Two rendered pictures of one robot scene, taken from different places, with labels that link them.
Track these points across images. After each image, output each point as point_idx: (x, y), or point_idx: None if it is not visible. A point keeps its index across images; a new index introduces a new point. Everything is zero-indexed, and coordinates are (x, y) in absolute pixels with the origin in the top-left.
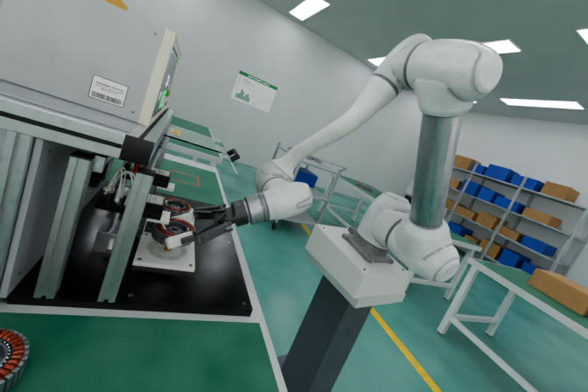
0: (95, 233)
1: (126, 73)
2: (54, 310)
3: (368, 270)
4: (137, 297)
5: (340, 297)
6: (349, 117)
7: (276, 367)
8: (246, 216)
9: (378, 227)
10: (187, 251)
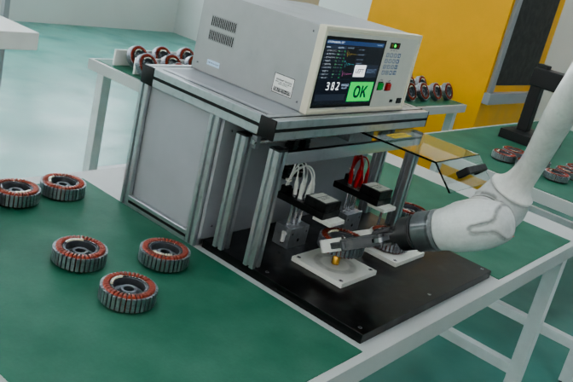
0: None
1: (294, 67)
2: (220, 260)
3: None
4: (269, 275)
5: None
6: (554, 94)
7: (332, 373)
8: (405, 234)
9: None
10: (354, 273)
